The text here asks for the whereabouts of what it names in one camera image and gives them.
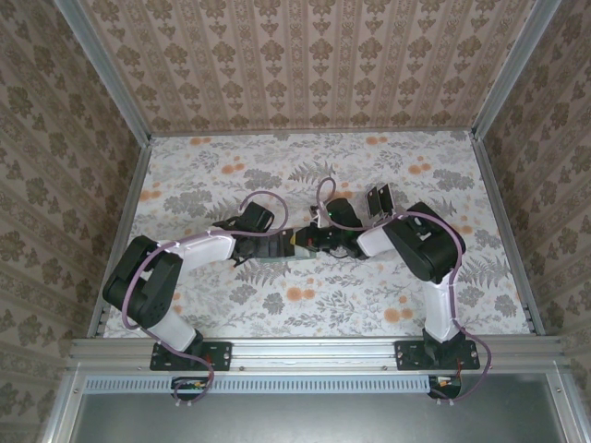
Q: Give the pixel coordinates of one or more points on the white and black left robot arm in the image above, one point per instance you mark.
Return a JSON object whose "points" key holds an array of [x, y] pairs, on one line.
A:
{"points": [[203, 249]]}

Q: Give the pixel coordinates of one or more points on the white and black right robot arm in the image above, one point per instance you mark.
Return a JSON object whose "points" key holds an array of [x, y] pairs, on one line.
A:
{"points": [[376, 242]]}

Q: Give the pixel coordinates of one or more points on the left circuit board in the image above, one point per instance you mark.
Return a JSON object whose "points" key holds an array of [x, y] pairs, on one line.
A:
{"points": [[187, 386]]}

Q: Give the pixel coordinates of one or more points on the circuit board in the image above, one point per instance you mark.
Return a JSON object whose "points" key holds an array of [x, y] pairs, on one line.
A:
{"points": [[187, 386], [443, 387]]}

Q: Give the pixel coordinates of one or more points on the grey metal panel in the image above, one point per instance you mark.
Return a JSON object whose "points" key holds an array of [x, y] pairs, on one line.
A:
{"points": [[314, 420]]}

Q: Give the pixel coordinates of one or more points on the right circuit board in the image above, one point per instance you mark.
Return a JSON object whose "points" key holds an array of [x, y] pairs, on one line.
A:
{"points": [[443, 387]]}

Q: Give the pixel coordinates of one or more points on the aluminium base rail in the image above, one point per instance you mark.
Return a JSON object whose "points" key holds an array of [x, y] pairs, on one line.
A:
{"points": [[314, 353]]}

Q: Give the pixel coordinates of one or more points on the aluminium left side rail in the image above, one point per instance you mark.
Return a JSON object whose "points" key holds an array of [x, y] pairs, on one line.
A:
{"points": [[133, 189]]}

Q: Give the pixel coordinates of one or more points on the aluminium right side rail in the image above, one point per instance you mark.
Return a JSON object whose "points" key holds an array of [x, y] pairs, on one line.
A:
{"points": [[504, 221]]}

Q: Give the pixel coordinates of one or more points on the aluminium left frame post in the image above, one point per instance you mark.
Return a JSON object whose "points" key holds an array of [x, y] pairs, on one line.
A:
{"points": [[104, 69]]}

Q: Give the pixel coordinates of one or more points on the aluminium frame post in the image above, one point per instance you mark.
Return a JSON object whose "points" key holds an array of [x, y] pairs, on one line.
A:
{"points": [[104, 69], [515, 69]]}

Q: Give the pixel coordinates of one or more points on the aluminium right frame post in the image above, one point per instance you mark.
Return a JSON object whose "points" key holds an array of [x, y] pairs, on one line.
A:
{"points": [[515, 69]]}

